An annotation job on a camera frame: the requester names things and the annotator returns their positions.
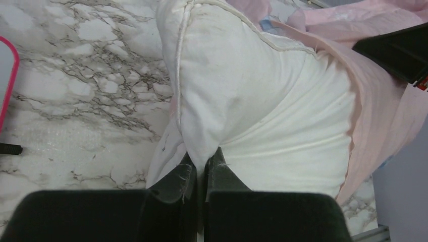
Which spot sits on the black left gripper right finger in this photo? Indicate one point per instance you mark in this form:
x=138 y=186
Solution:
x=233 y=212

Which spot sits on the pink-framed whiteboard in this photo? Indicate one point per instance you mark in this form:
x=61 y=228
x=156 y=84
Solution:
x=10 y=61

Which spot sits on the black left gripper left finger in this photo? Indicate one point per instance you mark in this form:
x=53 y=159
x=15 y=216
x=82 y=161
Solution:
x=163 y=212

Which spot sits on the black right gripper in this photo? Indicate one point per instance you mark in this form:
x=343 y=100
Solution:
x=403 y=54

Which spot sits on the white pillow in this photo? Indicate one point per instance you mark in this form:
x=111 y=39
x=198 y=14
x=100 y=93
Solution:
x=227 y=78

